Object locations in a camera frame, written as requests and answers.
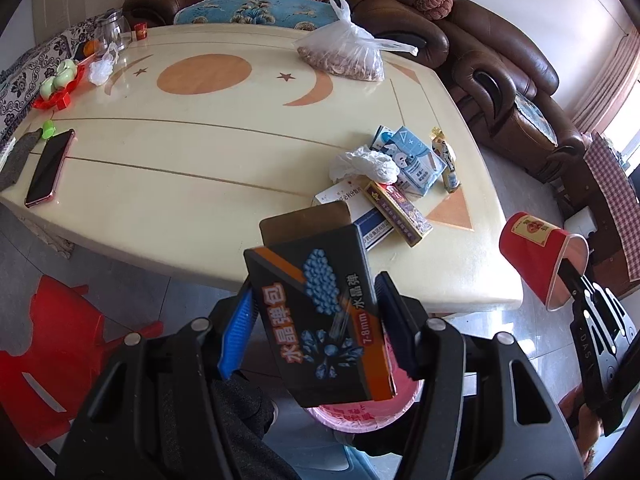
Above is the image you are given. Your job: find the black crystal bullet box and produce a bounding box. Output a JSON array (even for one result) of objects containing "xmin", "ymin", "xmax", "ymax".
[{"xmin": 244, "ymin": 200, "xmax": 396, "ymax": 408}]

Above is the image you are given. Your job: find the red paper cup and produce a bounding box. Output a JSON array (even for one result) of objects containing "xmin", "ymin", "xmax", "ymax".
[{"xmin": 499, "ymin": 211, "xmax": 589, "ymax": 311}]

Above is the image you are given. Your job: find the blue milk carton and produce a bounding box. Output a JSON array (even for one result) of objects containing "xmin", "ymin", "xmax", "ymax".
[{"xmin": 382, "ymin": 127, "xmax": 445, "ymax": 196}]

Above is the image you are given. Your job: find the pink-lined trash bin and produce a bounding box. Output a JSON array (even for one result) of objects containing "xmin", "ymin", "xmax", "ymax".
[{"xmin": 306, "ymin": 344, "xmax": 423, "ymax": 434}]

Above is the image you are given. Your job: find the dark trouser leg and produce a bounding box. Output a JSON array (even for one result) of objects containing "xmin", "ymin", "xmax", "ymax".
[{"xmin": 213, "ymin": 370, "xmax": 299, "ymax": 479}]

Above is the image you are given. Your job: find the purple gold flat box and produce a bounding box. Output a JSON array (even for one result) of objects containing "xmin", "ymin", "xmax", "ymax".
[{"xmin": 363, "ymin": 181, "xmax": 433, "ymax": 247}]

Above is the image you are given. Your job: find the checkered cloth side table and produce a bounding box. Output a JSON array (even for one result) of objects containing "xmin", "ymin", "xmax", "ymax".
[{"xmin": 585, "ymin": 134, "xmax": 639, "ymax": 296}]

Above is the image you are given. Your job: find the blue plastic stool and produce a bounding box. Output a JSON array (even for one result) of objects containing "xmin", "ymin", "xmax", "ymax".
[{"xmin": 334, "ymin": 432, "xmax": 401, "ymax": 479}]

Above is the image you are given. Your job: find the crumpled white tissue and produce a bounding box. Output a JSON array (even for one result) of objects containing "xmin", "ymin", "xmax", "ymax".
[{"xmin": 329, "ymin": 145, "xmax": 400, "ymax": 184}]

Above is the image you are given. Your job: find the small drink bottle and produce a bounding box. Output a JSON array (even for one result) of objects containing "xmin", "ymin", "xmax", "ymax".
[{"xmin": 432, "ymin": 127, "xmax": 460, "ymax": 193}]

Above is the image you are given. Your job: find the red plastic chair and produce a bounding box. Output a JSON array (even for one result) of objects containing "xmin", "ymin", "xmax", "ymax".
[{"xmin": 0, "ymin": 274, "xmax": 165, "ymax": 449}]

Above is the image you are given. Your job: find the pink-cased smartphone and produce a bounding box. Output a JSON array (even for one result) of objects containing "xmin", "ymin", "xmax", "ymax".
[{"xmin": 24, "ymin": 129, "xmax": 76, "ymax": 208}]

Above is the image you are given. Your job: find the brown leather sofa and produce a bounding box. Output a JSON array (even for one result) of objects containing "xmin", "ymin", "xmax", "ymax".
[{"xmin": 121, "ymin": 0, "xmax": 586, "ymax": 187}]

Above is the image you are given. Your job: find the plastic bag of nuts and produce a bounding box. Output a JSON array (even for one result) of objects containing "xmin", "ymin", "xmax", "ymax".
[{"xmin": 294, "ymin": 0, "xmax": 419, "ymax": 82}]

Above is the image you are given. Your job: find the grey cloth piece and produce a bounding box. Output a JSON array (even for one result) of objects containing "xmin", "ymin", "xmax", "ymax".
[{"xmin": 0, "ymin": 128, "xmax": 42, "ymax": 192}]

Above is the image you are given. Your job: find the crumpled clear plastic wrap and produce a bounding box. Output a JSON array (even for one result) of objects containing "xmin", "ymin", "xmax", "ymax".
[{"xmin": 87, "ymin": 42, "xmax": 118, "ymax": 87}]

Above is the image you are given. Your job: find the red tray with green toys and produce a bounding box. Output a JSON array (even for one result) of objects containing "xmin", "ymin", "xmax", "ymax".
[{"xmin": 32, "ymin": 58, "xmax": 85, "ymax": 110}]

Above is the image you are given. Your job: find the glass teapot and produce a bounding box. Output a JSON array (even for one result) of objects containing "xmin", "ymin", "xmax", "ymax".
[{"xmin": 96, "ymin": 9, "xmax": 131, "ymax": 54}]

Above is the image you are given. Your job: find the blue floral cushion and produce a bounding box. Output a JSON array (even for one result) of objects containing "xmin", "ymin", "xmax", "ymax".
[{"xmin": 174, "ymin": 0, "xmax": 337, "ymax": 32}]

